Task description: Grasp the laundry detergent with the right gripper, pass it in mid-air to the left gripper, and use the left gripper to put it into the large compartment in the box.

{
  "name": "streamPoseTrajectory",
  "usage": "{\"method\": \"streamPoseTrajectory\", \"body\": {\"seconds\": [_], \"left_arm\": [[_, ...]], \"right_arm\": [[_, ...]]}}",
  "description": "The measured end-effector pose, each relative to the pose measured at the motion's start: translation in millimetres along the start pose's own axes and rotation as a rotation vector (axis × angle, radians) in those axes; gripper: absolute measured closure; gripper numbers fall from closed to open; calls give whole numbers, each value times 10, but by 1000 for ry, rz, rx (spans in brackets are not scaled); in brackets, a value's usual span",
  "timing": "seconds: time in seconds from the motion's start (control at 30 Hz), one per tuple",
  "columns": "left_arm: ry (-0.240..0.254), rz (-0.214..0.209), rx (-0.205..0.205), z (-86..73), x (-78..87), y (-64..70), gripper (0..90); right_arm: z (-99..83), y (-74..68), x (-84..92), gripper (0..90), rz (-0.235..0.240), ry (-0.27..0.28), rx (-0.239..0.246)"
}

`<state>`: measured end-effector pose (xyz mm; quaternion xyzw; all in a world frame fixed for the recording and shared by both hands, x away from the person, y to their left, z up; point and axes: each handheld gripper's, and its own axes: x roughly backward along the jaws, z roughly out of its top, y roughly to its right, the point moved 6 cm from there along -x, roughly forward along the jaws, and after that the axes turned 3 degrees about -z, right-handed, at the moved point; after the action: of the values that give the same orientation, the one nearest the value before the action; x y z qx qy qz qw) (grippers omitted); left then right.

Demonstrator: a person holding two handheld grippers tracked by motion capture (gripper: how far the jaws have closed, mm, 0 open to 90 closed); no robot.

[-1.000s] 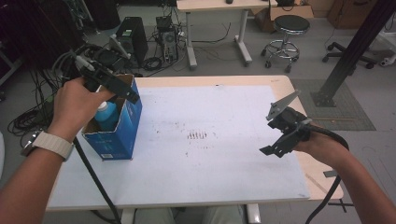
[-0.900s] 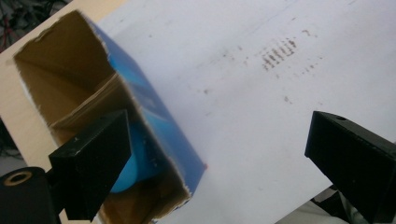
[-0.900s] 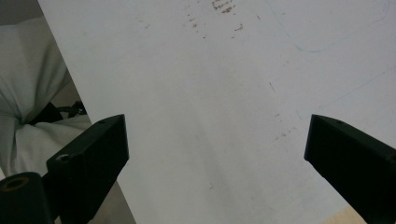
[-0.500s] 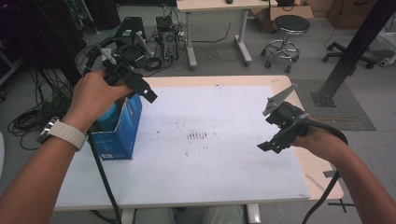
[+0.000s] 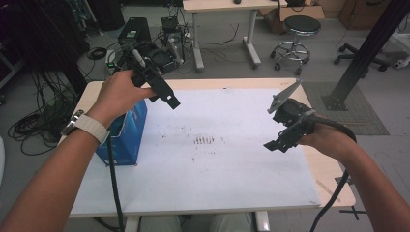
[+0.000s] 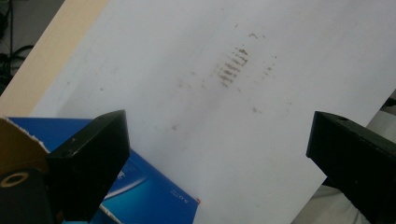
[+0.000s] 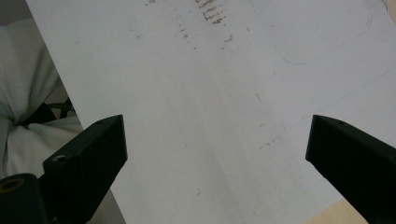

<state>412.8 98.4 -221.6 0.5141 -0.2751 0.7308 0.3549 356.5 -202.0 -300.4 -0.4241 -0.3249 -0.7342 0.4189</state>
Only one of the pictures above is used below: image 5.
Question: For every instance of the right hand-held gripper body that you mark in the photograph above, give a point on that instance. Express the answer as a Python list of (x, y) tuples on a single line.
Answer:
[(290, 111)]

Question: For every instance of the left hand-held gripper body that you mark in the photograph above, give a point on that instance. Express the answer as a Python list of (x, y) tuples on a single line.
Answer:
[(154, 59)]

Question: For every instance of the blue cardboard box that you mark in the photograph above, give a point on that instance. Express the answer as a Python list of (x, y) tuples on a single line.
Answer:
[(132, 145)]

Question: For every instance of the person's left hand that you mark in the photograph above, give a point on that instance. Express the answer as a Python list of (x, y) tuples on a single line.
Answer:
[(119, 96)]

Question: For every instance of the person's right hand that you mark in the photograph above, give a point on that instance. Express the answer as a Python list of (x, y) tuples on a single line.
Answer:
[(332, 141)]

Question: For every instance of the black computer tower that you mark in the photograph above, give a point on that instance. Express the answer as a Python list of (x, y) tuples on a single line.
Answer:
[(135, 30)]

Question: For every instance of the small open computer case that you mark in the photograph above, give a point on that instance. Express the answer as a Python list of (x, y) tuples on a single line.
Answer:
[(170, 25)]

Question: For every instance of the white power supply unit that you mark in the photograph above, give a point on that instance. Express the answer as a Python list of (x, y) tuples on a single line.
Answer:
[(110, 59)]

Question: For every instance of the light wooden table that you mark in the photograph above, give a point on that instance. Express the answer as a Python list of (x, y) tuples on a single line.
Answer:
[(332, 190)]

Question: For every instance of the white band wristwatch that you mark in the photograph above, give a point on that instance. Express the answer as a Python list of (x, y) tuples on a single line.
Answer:
[(92, 127)]

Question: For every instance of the grey floor mat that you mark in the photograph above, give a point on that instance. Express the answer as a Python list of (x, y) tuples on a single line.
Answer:
[(364, 122)]

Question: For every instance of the white table mat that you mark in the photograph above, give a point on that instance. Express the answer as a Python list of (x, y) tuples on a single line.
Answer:
[(209, 180)]

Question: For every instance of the black office chair base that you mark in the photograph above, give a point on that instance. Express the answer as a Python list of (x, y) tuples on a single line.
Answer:
[(354, 57)]

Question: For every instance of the black round stool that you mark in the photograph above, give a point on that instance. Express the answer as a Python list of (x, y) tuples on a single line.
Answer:
[(301, 25)]

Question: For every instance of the light desk with white legs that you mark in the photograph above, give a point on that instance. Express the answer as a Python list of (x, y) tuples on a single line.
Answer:
[(225, 5)]

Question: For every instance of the open cardboard box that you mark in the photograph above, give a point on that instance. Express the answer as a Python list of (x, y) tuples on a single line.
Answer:
[(299, 13)]

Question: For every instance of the dark curtain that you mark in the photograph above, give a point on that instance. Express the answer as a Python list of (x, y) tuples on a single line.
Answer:
[(38, 38)]

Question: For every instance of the brown cardboard carton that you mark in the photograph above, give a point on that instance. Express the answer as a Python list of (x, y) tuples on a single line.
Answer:
[(361, 16)]

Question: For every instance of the black metal post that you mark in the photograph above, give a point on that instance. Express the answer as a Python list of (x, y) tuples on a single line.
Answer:
[(364, 54)]

